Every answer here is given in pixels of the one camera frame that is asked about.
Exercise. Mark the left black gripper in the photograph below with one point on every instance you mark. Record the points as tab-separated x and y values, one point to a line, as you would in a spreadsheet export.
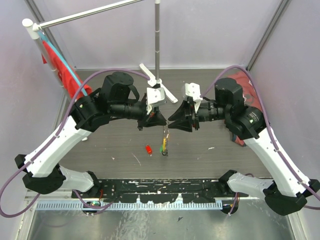
155	119

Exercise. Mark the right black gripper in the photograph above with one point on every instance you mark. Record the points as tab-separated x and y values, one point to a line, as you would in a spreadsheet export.
183	112

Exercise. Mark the large keyring with yellow handle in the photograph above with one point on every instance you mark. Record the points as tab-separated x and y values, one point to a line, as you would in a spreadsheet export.
165	141

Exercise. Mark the red key tag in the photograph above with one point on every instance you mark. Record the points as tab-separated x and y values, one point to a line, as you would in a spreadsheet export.
149	150

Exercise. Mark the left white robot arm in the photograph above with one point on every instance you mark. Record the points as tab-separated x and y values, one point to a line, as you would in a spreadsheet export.
117	99

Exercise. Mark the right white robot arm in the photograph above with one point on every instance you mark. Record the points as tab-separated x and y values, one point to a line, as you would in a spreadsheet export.
288	189

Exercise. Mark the folded maroon t-shirt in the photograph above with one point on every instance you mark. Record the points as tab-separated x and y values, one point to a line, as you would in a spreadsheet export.
248	92

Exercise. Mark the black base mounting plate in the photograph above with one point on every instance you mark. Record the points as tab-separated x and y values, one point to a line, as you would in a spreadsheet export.
160	191

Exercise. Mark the red shirt on hanger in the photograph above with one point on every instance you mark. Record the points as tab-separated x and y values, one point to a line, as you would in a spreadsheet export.
67	77

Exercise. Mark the blue clothes hanger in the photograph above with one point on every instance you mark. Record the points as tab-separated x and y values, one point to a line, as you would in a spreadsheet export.
62	62

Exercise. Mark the metal clothes rack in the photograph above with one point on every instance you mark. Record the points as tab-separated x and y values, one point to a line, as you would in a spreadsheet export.
101	34

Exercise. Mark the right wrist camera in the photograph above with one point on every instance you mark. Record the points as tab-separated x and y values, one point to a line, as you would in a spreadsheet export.
193	91

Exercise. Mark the slotted cable duct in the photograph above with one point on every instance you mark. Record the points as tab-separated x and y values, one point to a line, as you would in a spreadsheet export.
76	205

